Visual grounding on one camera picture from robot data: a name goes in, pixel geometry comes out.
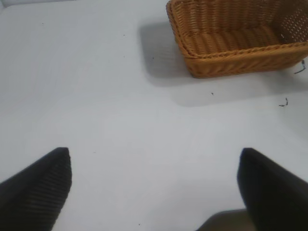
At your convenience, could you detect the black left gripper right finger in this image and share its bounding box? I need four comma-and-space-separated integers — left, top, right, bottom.
236, 147, 308, 231

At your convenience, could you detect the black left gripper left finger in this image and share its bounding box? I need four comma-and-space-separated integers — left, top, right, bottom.
0, 147, 73, 231

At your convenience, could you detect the brown woven wicker basket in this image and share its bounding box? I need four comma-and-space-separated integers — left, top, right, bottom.
166, 0, 308, 78

